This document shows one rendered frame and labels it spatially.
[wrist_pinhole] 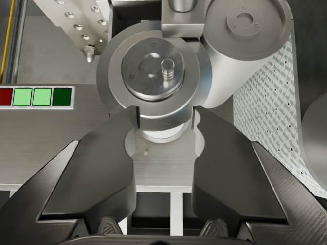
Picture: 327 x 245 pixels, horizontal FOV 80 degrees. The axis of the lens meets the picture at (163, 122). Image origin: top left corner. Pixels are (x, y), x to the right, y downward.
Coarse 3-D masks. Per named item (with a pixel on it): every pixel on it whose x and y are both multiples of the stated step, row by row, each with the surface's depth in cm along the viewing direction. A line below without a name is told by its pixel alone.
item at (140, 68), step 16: (144, 48) 23; (160, 48) 23; (176, 48) 23; (128, 64) 23; (144, 64) 23; (160, 64) 23; (176, 64) 23; (128, 80) 23; (144, 80) 23; (160, 80) 23; (176, 80) 23; (144, 96) 22; (160, 96) 22
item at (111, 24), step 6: (114, 12) 28; (114, 18) 28; (114, 24) 28; (120, 24) 31; (126, 24) 35; (132, 24) 42; (114, 30) 28; (120, 30) 31; (108, 36) 26; (108, 42) 26
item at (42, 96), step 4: (36, 92) 59; (40, 92) 59; (44, 92) 59; (48, 92) 59; (36, 96) 59; (40, 96) 59; (44, 96) 59; (48, 96) 59; (36, 100) 59; (40, 100) 59; (44, 100) 59; (48, 100) 59; (36, 104) 58; (40, 104) 58; (44, 104) 58; (48, 104) 58
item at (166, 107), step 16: (144, 32) 25; (160, 32) 25; (128, 48) 25; (112, 64) 25; (192, 64) 24; (112, 80) 24; (192, 80) 24; (128, 96) 24; (176, 96) 24; (192, 96) 24; (144, 112) 24; (160, 112) 24
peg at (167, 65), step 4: (164, 60) 20; (168, 60) 20; (172, 60) 20; (164, 64) 20; (168, 64) 20; (172, 64) 20; (164, 68) 20; (168, 68) 20; (172, 68) 20; (164, 72) 21; (168, 72) 20; (172, 72) 21; (164, 76) 21; (168, 76) 21; (172, 76) 22; (168, 80) 22
